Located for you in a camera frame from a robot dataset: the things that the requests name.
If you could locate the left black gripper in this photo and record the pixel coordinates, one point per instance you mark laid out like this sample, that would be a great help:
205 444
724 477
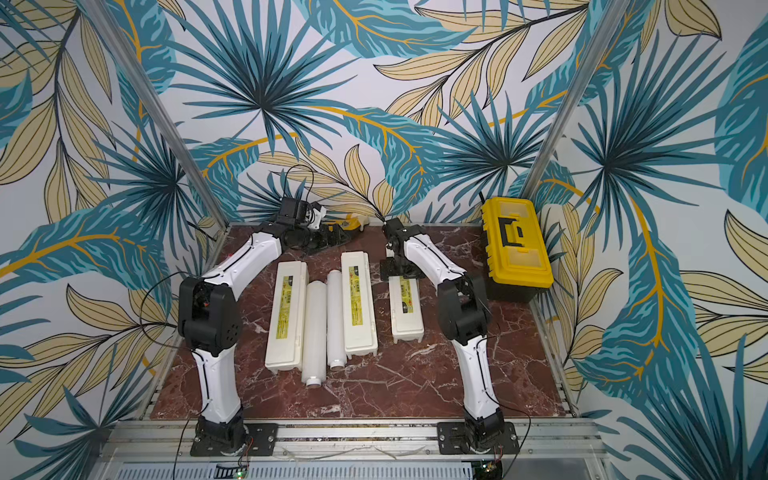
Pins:
326 241

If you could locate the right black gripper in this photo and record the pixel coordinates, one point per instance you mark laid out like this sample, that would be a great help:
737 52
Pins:
395 264

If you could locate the white wrap dispenser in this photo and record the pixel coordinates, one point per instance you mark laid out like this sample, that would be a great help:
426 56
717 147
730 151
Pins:
359 324
285 343
405 309

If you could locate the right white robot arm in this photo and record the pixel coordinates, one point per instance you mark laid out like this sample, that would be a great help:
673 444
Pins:
463 316

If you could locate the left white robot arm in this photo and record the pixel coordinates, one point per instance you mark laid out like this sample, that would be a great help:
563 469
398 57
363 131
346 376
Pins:
209 318

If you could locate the long left plastic wrap roll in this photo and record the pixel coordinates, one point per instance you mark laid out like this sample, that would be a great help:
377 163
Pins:
315 331

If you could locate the short middle plastic wrap roll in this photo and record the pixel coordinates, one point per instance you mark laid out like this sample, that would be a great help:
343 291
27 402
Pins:
336 356

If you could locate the yellow black work glove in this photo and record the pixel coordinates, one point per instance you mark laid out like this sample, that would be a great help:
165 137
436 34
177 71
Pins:
349 224

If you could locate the yellow black toolbox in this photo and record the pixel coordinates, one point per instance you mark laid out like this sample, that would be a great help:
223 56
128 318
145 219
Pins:
517 266

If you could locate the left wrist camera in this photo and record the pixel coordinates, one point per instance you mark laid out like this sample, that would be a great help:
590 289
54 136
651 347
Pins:
315 214

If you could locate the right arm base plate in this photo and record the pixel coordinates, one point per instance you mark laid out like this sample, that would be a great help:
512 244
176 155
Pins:
465 438

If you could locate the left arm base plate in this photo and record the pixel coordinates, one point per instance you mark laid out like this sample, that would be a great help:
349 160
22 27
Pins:
252 439

